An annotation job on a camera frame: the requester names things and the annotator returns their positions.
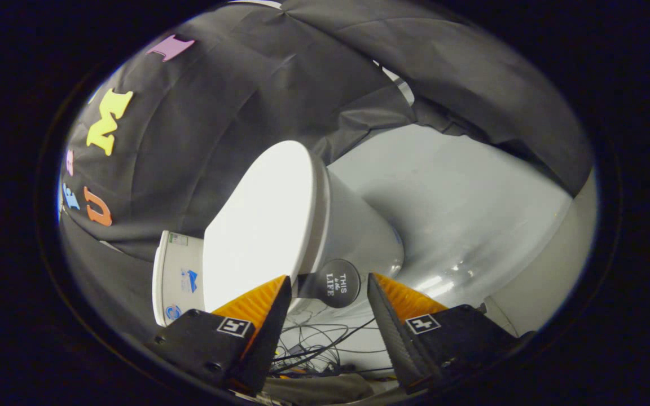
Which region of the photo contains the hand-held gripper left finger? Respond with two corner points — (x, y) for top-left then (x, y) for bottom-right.
(144, 275), (293, 396)

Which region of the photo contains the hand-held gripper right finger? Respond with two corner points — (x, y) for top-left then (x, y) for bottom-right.
(366, 273), (534, 395)

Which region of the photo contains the black round lid handle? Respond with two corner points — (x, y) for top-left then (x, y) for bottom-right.
(297, 258), (362, 309)

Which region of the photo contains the white toilet lid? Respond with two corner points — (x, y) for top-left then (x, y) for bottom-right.
(203, 140), (331, 312)

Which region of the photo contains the black backdrop cloth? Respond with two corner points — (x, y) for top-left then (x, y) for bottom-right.
(57, 0), (594, 339)

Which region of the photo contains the tangle of black cables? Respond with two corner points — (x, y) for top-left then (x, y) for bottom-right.
(271, 316), (399, 378)

